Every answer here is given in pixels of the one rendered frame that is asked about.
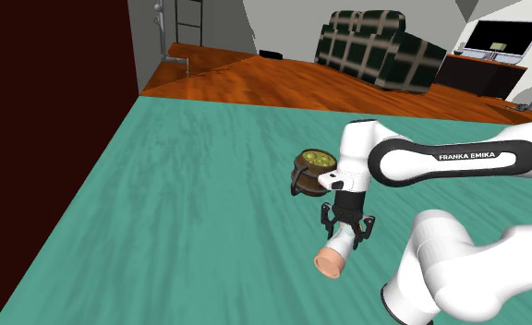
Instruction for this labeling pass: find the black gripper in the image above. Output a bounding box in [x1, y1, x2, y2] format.
[320, 189, 377, 252]

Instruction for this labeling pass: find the white cup with peach base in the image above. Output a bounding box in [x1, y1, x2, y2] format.
[313, 222, 358, 280]

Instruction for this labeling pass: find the brown pot with yellow contents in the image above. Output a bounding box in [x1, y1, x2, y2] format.
[290, 148, 339, 199]

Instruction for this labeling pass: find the dark plaid sofa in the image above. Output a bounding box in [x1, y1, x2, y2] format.
[313, 9, 449, 95]

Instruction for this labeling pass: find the dark cabinet with television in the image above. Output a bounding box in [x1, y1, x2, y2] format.
[434, 19, 532, 101]

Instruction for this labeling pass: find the grey floor stand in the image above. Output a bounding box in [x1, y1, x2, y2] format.
[152, 1, 191, 78]

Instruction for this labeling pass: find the black ladder frame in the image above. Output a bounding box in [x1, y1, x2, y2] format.
[174, 0, 204, 47]

